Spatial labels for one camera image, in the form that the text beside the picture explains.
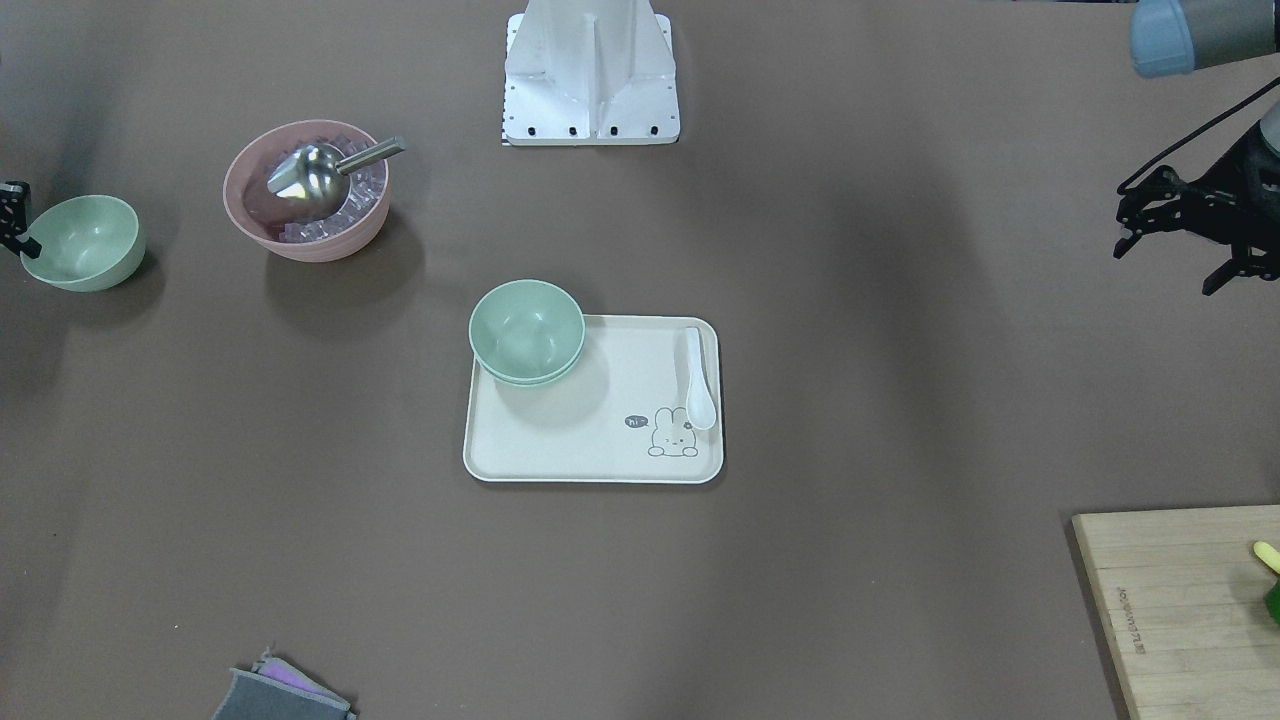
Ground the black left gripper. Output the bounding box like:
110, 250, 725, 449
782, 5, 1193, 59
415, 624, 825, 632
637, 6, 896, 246
1112, 120, 1279, 296

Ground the wooden cutting board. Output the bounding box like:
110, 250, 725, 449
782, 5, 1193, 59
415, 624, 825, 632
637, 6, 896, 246
1071, 505, 1279, 719

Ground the yellow plastic knife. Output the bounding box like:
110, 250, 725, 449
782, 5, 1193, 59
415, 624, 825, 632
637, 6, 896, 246
1251, 539, 1280, 575

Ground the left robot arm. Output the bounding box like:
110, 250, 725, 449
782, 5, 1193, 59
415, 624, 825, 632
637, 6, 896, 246
1114, 1, 1279, 296

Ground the purple cloth under grey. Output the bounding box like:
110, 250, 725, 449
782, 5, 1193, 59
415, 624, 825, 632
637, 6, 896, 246
251, 648, 352, 708

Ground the grey folded cloth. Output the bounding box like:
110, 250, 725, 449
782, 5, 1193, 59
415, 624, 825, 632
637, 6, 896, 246
212, 667, 358, 719

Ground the metal ice scoop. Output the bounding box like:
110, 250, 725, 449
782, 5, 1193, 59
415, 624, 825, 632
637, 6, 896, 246
266, 136, 407, 217

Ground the cream rabbit tray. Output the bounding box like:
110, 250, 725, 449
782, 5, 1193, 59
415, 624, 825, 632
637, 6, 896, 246
462, 314, 724, 486

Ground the green bowl robot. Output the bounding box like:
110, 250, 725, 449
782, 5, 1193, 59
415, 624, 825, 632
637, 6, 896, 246
20, 193, 146, 292
468, 279, 586, 357

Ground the pink bowl with ice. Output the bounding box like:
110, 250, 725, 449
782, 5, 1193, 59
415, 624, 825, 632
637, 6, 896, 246
221, 119, 390, 263

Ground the green bowl on tray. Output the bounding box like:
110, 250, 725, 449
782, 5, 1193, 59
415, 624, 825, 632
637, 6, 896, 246
474, 351, 582, 388

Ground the green lime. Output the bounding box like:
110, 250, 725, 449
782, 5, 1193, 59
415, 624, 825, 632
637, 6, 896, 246
1263, 580, 1280, 625

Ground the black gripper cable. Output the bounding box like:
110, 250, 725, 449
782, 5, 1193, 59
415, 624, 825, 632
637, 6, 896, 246
1115, 76, 1280, 196

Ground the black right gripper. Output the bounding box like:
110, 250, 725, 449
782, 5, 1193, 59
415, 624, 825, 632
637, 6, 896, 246
1, 179, 44, 259

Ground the white ceramic spoon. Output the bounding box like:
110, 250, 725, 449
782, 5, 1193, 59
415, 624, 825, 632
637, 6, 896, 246
684, 325, 718, 430

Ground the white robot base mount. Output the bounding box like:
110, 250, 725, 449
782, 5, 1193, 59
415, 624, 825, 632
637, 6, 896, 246
500, 1, 682, 147

